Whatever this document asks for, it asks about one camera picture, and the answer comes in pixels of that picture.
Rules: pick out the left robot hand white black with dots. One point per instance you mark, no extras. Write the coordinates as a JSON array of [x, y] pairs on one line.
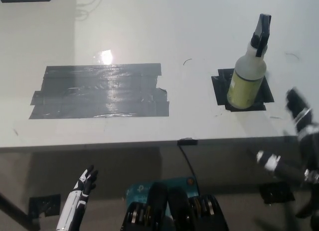
[[74, 203]]

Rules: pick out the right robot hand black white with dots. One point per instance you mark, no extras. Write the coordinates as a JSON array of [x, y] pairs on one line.
[[307, 146]]

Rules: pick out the spray bottle with black trigger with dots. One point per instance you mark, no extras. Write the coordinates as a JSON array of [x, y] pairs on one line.
[[245, 81]]

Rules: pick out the black floor tape patch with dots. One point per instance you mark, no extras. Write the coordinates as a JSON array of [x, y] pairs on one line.
[[276, 193], [45, 204]]

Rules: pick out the dark metal table leg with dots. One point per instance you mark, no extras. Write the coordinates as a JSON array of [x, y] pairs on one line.
[[17, 211]]

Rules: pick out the black tape square marker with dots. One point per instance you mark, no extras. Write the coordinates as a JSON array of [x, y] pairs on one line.
[[268, 92]]

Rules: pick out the small black tape strip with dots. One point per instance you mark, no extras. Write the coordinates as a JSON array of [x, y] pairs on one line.
[[187, 142]]

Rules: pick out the large grey duct tape patch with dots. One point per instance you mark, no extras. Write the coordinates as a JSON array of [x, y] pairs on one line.
[[99, 91]]

